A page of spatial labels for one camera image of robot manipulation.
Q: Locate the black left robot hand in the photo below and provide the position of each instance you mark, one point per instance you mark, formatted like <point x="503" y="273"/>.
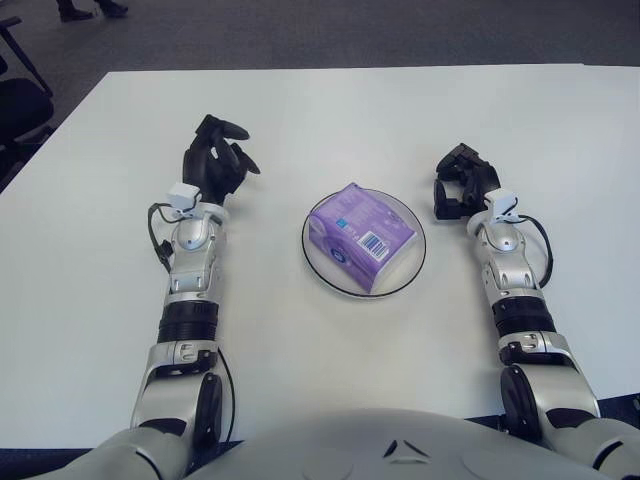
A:
<point x="207" y="165"/>

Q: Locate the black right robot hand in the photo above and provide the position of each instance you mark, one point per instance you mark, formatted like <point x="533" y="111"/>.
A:
<point x="475" y="175"/>

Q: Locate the purple tissue paper pack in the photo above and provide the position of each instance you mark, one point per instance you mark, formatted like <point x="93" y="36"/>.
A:
<point x="350" y="225"/>

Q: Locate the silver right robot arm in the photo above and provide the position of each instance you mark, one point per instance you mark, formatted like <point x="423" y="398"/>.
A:
<point x="510" y="265"/>

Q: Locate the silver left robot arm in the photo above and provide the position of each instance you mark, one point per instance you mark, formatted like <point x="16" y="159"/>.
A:
<point x="192" y="250"/>

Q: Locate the white plate with black rim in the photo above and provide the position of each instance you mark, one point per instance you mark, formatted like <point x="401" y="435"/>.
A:
<point x="322" y="267"/>

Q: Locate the black office chair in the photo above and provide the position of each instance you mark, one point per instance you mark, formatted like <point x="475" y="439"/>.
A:
<point x="20" y="110"/>

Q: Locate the standing person dark legs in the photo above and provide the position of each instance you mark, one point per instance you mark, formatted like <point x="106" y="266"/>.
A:
<point x="75" y="12"/>

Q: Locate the silver robot torso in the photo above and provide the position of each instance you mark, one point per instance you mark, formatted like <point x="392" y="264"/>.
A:
<point x="350" y="445"/>

